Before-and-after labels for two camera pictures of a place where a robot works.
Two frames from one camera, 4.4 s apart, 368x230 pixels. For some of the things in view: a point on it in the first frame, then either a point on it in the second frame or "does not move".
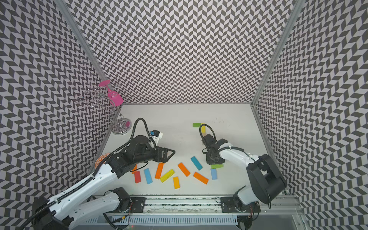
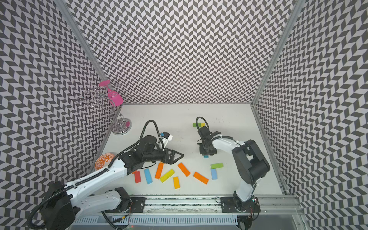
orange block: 201,178 does not move
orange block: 159,170 does not move
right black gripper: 209,161 -> 203,152
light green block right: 216,166 does not move
